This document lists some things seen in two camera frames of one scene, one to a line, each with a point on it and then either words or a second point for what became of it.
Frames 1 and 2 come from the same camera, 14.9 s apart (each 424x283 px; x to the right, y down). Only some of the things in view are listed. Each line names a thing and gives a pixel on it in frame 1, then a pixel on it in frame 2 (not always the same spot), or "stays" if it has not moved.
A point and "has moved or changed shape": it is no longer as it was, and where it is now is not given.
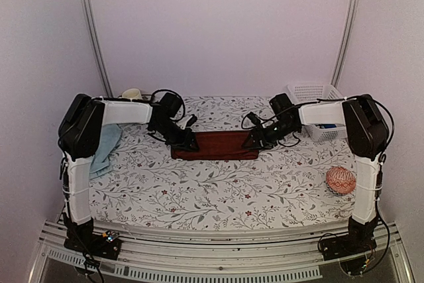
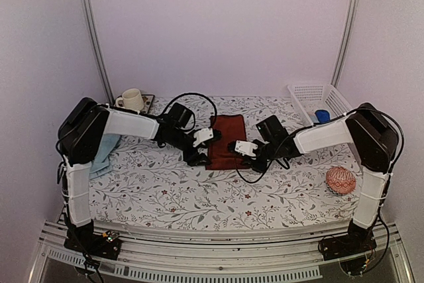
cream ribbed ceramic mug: (132, 93) stays
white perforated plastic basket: (307, 93) stays
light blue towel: (110, 135) stays
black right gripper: (259, 134) -> (248, 160)
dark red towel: (218, 146) has moved or changed shape
